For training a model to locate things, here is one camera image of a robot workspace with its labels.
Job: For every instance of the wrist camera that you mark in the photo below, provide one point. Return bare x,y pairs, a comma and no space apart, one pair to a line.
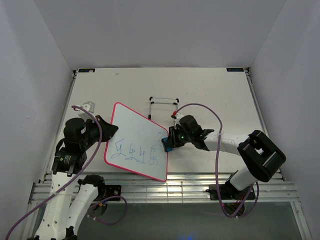
176,116
89,106

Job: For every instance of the blue whiteboard eraser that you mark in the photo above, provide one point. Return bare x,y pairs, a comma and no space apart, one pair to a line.
167,144

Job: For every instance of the pink framed whiteboard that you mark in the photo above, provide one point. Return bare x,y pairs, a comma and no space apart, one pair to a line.
136,146

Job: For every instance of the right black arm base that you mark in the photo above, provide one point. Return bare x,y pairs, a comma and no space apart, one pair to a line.
220,192

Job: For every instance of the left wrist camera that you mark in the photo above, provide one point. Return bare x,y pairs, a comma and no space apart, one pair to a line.
89,106

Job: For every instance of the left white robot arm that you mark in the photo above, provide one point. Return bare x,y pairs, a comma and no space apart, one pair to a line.
71,197

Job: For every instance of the blue table label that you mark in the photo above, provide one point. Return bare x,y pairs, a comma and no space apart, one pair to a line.
234,69
86,70

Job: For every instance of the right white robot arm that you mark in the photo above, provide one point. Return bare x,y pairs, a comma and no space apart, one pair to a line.
262,158

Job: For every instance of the right blue table label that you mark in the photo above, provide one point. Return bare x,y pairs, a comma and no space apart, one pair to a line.
234,69

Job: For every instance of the black metal whiteboard stand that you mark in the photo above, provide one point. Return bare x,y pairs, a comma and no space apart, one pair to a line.
162,101

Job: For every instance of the left blue table label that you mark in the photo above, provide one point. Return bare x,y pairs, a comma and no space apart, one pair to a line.
86,70

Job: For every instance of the aluminium frame rail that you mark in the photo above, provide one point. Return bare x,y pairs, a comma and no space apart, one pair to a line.
191,188

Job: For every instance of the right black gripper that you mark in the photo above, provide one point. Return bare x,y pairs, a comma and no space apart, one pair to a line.
173,131

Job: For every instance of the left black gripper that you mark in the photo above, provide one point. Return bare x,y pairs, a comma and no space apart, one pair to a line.
108,130

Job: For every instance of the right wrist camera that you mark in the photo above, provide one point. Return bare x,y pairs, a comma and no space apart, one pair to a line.
176,116

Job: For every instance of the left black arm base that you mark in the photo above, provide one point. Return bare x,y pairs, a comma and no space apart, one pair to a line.
112,190

